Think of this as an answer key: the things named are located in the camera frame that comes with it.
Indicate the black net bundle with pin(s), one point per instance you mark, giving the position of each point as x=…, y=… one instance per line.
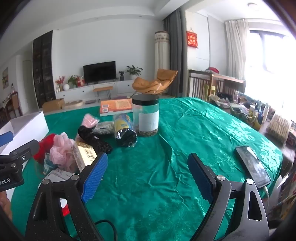
x=92, y=139

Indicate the wooden stool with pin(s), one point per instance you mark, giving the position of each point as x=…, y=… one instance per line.
x=103, y=88

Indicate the yellow-label black roll packet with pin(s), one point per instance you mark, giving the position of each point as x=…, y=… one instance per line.
x=124, y=136

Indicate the white labelled packet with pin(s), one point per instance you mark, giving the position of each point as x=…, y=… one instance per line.
x=59, y=175

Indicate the pink cloth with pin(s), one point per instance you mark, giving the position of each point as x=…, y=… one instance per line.
x=90, y=120

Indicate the pink mesh bath sponge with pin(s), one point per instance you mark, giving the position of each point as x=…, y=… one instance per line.
x=61, y=148

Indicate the beige printed carton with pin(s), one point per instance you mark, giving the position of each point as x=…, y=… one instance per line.
x=84, y=154

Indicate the red wall hanging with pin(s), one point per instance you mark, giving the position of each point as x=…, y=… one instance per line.
x=192, y=39

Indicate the black display cabinet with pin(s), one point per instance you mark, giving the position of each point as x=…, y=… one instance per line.
x=44, y=69

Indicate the beige floor cushion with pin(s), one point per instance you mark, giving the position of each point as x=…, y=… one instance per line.
x=72, y=104

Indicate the clear jar with black lid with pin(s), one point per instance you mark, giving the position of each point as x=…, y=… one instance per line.
x=145, y=115

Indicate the blue wave-patterned pouch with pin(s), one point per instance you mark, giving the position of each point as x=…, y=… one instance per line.
x=47, y=163

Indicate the green plant with red decoration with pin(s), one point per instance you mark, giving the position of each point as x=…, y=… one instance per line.
x=74, y=80

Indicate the small potted plant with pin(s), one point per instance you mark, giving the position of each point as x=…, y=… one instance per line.
x=121, y=74

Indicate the red yarn ball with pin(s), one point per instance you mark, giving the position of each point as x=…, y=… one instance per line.
x=45, y=148

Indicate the white round vase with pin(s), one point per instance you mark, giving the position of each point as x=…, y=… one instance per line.
x=66, y=87

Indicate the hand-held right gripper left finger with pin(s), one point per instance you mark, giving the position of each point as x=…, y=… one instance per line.
x=94, y=178

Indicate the green patterned tablecloth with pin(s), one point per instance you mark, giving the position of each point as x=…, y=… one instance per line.
x=150, y=162

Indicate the cardboard box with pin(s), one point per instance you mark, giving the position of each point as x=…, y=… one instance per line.
x=53, y=105

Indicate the red flowers in vase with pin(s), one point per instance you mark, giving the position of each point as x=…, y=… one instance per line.
x=59, y=81

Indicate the white television cabinet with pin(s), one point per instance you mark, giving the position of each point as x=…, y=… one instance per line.
x=76, y=91

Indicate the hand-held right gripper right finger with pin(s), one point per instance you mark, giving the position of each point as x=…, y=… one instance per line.
x=200, y=176

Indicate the white board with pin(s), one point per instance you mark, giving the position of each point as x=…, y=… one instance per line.
x=27, y=125

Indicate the orange book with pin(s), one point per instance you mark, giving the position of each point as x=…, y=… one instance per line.
x=115, y=105

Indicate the orange lounge chair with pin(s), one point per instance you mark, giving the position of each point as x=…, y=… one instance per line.
x=152, y=84

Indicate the cluster of bottles and toiletries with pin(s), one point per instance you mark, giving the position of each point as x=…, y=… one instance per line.
x=252, y=113

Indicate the grey floor mat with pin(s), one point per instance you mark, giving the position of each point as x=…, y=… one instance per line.
x=90, y=101

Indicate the standing air conditioner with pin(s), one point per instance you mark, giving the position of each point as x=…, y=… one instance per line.
x=161, y=55

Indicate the black smartphone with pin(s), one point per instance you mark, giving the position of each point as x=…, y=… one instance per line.
x=253, y=166

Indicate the grey curtain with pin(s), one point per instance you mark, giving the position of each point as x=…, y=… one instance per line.
x=174, y=53

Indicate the wooden railing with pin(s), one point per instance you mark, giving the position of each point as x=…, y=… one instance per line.
x=198, y=85

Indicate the flat-screen television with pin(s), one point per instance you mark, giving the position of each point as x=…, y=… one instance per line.
x=99, y=71

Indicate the white curtain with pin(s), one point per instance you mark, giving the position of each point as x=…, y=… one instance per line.
x=237, y=48

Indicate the clear bag of beige pieces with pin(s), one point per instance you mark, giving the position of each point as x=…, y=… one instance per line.
x=104, y=128

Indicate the wall painting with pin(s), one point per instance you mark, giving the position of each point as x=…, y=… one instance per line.
x=5, y=77

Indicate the beige woven basket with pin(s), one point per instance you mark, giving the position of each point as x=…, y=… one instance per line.
x=279, y=128

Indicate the large potted plant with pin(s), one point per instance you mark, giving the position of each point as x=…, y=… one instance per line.
x=133, y=70

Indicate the wooden chair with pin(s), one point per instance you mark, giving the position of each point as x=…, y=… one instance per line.
x=15, y=104

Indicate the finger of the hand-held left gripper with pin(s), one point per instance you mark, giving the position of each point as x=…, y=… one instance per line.
x=27, y=148
x=5, y=138

